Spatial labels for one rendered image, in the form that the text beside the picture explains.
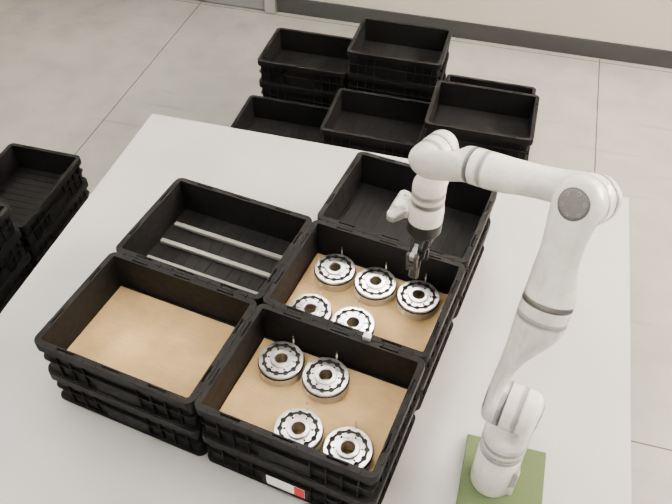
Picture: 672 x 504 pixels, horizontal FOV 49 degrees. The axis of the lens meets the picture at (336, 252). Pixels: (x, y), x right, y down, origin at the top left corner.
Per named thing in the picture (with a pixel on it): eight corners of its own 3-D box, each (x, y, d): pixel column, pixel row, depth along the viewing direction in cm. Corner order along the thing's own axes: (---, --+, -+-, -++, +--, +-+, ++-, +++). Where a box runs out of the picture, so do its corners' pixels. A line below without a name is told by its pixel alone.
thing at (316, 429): (329, 417, 153) (329, 415, 153) (313, 458, 147) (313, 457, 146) (284, 403, 155) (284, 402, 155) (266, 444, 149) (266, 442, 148)
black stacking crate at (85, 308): (262, 333, 174) (258, 303, 166) (197, 436, 155) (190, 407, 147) (122, 283, 185) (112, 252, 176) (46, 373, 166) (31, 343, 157)
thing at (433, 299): (444, 288, 178) (444, 287, 178) (431, 318, 172) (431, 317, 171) (405, 276, 181) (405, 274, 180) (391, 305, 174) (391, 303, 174)
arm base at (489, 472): (514, 463, 161) (530, 423, 149) (510, 502, 155) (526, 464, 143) (472, 453, 163) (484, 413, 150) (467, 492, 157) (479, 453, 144)
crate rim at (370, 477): (426, 366, 156) (427, 359, 155) (376, 487, 137) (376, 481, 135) (260, 307, 167) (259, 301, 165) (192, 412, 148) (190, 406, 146)
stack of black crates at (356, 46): (441, 115, 348) (453, 29, 315) (430, 153, 328) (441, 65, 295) (360, 102, 355) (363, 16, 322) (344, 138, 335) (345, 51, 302)
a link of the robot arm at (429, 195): (429, 179, 154) (403, 200, 149) (437, 119, 143) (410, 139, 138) (456, 194, 151) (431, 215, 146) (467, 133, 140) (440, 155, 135)
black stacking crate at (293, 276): (460, 297, 182) (466, 266, 174) (422, 390, 163) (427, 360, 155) (315, 251, 193) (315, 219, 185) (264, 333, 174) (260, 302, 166)
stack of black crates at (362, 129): (426, 167, 321) (434, 102, 296) (412, 212, 301) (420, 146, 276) (338, 151, 328) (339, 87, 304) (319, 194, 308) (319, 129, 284)
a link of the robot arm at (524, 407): (553, 386, 136) (534, 432, 149) (504, 366, 139) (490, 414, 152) (539, 425, 130) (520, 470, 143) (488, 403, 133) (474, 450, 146)
